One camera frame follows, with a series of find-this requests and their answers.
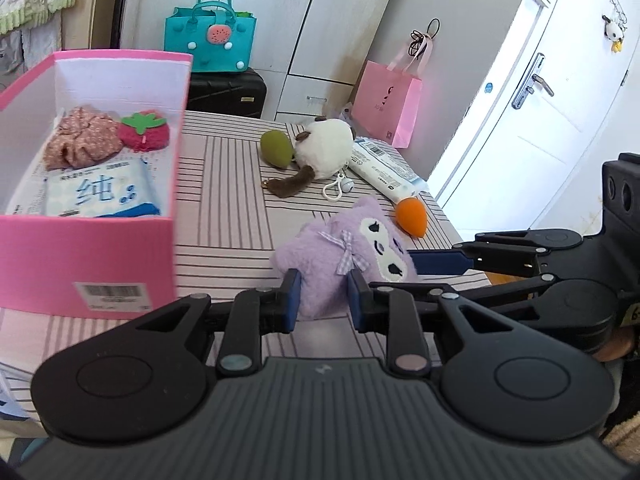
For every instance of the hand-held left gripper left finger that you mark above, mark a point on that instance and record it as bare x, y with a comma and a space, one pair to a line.
292, 302

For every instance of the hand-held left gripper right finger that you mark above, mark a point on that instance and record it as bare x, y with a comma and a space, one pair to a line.
356, 302

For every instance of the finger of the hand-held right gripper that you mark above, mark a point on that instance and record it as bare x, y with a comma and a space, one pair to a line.
440, 263
510, 289

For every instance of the purple plush toy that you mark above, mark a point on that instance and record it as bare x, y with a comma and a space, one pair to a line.
325, 260

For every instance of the orange makeup sponge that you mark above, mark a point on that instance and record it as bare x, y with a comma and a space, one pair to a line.
411, 215

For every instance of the olive green makeup sponge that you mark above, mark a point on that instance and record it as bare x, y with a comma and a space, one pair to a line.
275, 147

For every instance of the white brown plush cat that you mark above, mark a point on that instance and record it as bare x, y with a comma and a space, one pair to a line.
325, 147

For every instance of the pink cardboard box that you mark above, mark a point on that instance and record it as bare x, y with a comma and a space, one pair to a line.
100, 260

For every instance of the pink strawberry plush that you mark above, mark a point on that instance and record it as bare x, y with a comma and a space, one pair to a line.
150, 135

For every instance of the blue white tissue pack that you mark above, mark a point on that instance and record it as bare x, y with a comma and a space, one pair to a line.
95, 190

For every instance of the pink floral scrunchie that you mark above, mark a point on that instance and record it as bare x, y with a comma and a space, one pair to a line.
80, 135

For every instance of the person's right hand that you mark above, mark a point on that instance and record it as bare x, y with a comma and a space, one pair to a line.
616, 346

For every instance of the striped pink tablecloth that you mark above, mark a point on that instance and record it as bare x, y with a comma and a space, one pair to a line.
235, 200

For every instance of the white door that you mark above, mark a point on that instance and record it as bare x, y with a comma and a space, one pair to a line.
575, 85

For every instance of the pink paper bag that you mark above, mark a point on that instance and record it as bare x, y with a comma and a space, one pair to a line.
385, 100

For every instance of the beige knit cloth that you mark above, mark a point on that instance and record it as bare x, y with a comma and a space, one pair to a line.
622, 435

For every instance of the yellow charm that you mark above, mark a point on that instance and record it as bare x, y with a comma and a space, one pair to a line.
618, 46

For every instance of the black suitcase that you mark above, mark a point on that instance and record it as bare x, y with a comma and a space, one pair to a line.
225, 95

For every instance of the teal felt tote bag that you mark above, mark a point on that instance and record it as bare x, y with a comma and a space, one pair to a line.
200, 45

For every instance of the grey wardrobe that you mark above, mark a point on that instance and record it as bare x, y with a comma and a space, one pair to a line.
300, 10

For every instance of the white blue carton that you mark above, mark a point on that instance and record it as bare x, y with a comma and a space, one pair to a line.
12, 390

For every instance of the white fluffy pants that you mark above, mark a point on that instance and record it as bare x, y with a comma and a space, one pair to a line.
30, 52

